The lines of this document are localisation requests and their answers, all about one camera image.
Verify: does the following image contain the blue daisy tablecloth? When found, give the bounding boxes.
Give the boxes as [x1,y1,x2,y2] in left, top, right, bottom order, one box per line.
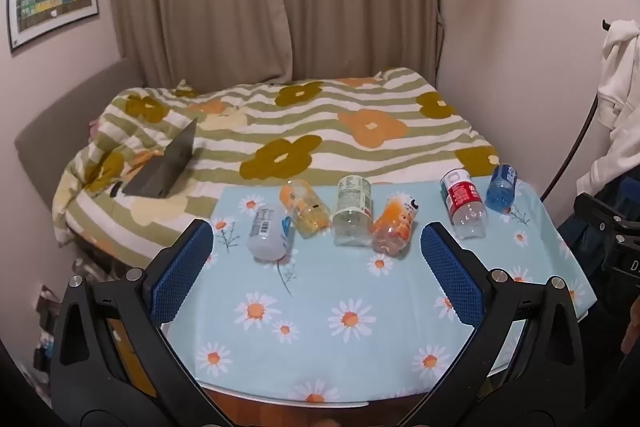
[162,179,598,404]

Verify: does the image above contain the yellow plastic bottle orange label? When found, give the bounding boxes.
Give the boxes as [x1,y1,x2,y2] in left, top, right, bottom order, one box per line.
[279,179,333,239]

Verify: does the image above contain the blue plastic bottle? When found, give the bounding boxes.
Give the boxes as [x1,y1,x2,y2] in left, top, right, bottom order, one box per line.
[486,164,519,214]

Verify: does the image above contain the grey bed headboard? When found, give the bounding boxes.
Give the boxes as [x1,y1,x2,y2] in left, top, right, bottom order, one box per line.
[14,57,146,208]

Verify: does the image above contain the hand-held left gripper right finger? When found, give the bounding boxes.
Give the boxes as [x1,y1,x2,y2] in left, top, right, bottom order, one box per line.
[420,221,597,413]

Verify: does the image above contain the black curved rod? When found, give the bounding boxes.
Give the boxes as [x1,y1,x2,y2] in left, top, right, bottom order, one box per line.
[540,92,601,204]

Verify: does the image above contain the clutter pile beside bed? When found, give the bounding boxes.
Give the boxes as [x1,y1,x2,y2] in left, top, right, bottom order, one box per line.
[31,257,83,375]

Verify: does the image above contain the red label plastic bottle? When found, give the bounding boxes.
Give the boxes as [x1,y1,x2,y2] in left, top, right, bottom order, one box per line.
[440,168,487,240]

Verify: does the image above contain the clear bottle green white label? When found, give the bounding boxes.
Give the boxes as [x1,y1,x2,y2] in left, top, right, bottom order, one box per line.
[331,175,373,248]

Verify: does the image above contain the person's right hand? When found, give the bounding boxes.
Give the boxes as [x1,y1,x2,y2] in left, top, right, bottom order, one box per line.
[621,304,640,357]

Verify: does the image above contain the striped floral blanket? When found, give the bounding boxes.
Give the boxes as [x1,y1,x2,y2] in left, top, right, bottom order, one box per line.
[52,67,503,268]

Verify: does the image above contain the white hanging garment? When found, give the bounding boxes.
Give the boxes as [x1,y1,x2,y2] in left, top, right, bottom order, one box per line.
[575,19,640,198]

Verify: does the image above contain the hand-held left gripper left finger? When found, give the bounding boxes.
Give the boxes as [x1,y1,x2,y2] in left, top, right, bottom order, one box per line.
[50,219,216,410]

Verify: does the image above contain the grey label plastic bottle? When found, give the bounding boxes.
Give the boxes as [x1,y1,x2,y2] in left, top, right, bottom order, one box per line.
[247,204,297,262]

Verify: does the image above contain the grey laptop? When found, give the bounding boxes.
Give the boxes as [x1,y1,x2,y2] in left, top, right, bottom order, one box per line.
[121,117,199,199]

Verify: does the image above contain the dark blue cloth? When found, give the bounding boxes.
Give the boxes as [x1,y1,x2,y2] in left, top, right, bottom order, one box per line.
[557,177,623,280]

